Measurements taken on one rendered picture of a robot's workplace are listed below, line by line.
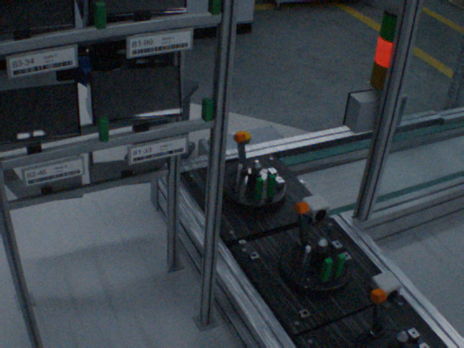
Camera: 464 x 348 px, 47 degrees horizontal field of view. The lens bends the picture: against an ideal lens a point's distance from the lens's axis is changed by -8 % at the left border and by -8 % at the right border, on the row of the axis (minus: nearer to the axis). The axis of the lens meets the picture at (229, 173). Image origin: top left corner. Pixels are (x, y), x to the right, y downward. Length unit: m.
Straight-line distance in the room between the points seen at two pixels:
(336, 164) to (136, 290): 0.62
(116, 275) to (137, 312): 0.11
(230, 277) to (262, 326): 0.13
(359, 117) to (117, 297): 0.59
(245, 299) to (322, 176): 0.50
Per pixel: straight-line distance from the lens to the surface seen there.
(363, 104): 1.08
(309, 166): 1.42
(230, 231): 1.14
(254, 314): 1.00
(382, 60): 1.07
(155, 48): 0.72
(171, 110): 0.82
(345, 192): 1.38
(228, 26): 0.75
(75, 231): 1.31
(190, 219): 1.18
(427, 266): 1.34
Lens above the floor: 1.72
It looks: 36 degrees down
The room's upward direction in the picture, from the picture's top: 5 degrees clockwise
